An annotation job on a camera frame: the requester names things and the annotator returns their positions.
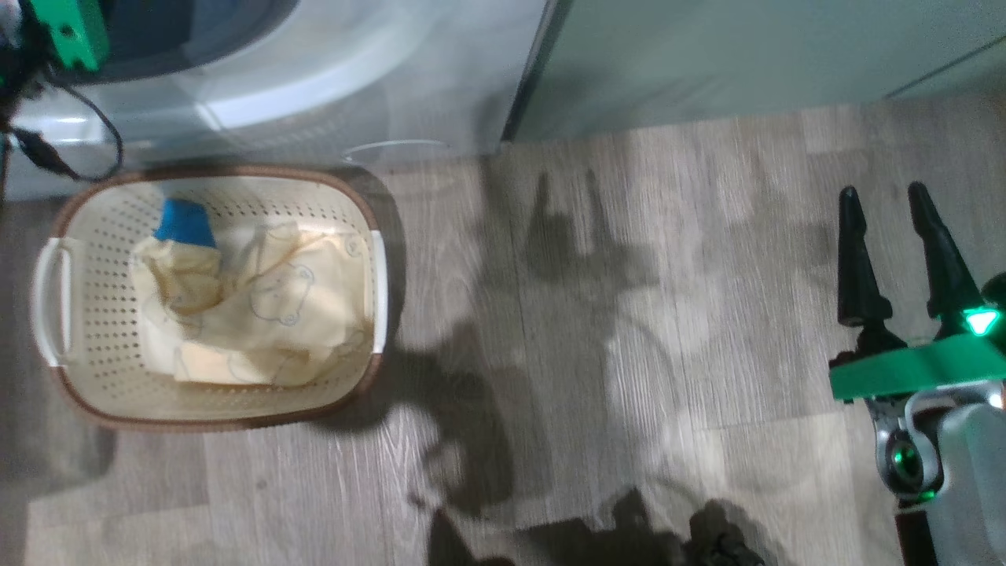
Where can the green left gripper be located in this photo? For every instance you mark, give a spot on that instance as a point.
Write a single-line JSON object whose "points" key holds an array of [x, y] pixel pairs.
{"points": [[75, 31]]}

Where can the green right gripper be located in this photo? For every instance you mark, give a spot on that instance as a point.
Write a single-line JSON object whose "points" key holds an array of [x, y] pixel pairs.
{"points": [[904, 373]]}

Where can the yellow patterned cloth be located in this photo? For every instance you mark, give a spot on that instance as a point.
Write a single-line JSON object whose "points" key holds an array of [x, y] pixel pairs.
{"points": [[291, 299]]}

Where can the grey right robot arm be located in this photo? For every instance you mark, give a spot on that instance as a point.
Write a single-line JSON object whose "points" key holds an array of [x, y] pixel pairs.
{"points": [[974, 487]]}

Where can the white front-load washing machine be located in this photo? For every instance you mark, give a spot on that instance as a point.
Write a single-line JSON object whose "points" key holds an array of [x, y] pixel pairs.
{"points": [[354, 71]]}

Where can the cream perforated laundry basket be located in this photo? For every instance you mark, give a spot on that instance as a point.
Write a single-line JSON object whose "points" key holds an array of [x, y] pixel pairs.
{"points": [[102, 362]]}

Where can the plain green cabinet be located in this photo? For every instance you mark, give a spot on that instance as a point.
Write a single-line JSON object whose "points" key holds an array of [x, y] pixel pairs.
{"points": [[747, 55]]}

